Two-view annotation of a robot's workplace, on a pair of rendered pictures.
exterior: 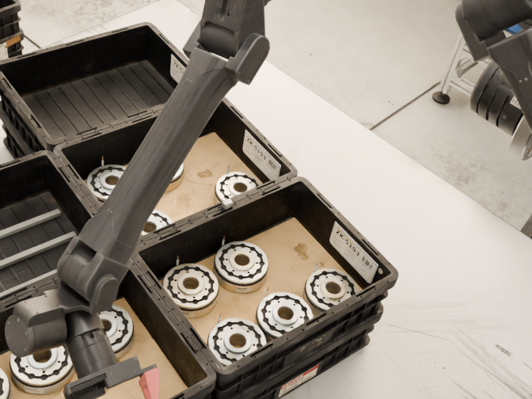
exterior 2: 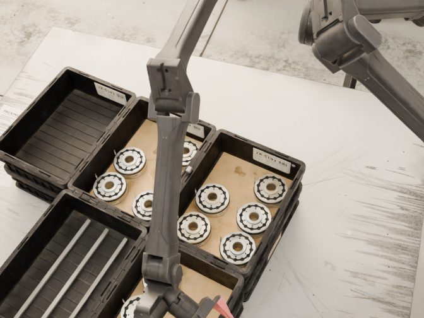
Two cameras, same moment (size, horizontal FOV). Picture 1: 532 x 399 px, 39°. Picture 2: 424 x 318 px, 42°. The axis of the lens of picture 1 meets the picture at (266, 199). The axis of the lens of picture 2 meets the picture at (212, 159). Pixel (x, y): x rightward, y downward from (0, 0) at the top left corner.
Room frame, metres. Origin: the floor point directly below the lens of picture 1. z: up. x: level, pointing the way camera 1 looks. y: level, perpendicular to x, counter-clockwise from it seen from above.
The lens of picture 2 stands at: (0.09, 0.19, 2.29)
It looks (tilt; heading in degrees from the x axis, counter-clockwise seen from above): 56 degrees down; 348
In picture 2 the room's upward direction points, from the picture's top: 5 degrees counter-clockwise
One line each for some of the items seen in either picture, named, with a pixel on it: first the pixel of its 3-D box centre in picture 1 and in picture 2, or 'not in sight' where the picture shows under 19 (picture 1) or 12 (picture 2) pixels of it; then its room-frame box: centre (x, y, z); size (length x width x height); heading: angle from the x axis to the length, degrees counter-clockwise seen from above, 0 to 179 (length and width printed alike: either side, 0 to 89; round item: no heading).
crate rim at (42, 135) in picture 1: (104, 81); (66, 123); (1.29, 0.40, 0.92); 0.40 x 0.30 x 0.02; 135
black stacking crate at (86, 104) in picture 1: (105, 99); (70, 132); (1.29, 0.40, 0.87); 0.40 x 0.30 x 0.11; 135
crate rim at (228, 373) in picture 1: (266, 267); (231, 197); (0.86, -0.02, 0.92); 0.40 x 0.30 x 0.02; 135
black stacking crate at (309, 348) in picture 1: (262, 284); (231, 206); (0.86, -0.02, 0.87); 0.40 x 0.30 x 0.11; 135
